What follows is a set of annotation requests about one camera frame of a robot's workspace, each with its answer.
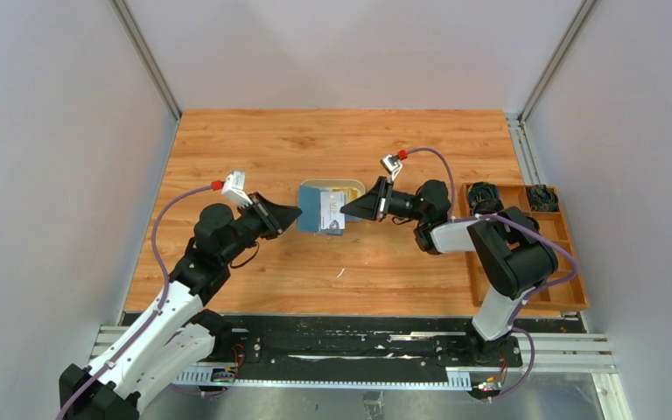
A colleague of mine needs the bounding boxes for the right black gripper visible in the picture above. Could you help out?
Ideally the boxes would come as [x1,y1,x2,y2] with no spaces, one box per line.
[341,176,429,222]

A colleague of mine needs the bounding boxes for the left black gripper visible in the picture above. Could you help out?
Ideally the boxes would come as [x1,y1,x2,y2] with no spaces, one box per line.
[221,192,301,265]

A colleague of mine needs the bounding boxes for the blue card holder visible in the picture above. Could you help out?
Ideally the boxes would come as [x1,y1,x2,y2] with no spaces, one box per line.
[297,186,344,236]

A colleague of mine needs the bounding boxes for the white silver card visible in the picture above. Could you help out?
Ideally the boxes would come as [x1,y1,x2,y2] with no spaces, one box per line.
[318,191,346,235]

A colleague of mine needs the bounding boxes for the beige oval tray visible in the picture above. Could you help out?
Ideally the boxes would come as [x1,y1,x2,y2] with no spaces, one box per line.
[300,178,366,195]

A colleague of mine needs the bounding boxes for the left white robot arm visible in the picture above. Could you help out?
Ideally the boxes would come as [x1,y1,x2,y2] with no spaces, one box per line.
[57,192,302,419]

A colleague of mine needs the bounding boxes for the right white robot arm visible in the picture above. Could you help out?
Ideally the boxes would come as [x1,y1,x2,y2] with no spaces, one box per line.
[340,176,558,366]

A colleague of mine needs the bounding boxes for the wooden compartment organizer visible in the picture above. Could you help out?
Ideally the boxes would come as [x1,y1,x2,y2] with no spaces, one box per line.
[458,182,589,312]

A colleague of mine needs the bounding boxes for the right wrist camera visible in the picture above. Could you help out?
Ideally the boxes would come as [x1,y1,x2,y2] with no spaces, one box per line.
[380,150,408,184]

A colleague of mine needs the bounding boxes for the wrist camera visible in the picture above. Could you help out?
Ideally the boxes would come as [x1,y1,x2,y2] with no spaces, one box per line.
[211,170,253,208]
[380,150,408,184]

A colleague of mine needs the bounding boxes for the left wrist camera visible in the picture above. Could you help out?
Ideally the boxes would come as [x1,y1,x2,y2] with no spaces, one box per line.
[211,170,253,208]

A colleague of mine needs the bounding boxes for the coiled cable top left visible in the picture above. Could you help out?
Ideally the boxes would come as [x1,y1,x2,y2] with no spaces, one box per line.
[466,181,502,214]

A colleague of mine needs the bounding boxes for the coiled cable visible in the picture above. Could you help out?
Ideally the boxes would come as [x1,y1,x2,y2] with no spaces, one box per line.
[526,184,560,214]
[466,181,502,214]

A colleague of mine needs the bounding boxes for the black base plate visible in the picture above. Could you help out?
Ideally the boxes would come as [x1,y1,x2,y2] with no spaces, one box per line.
[121,312,586,384]

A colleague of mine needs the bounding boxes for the coiled cable top right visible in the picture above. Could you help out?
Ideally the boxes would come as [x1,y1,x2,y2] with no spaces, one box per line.
[526,184,560,214]

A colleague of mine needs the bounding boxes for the aluminium rail frame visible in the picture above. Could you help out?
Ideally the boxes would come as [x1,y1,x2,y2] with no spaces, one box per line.
[60,316,626,416]

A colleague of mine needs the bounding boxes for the left aluminium corner post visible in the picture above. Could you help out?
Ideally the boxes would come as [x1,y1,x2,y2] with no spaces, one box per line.
[108,0,182,123]

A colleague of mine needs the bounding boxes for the aluminium corner post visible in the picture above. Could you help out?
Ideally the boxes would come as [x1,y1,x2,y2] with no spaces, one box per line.
[108,0,182,123]
[517,0,599,126]

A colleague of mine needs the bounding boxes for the right aluminium corner post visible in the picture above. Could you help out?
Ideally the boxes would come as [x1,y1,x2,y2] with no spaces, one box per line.
[517,0,599,126]

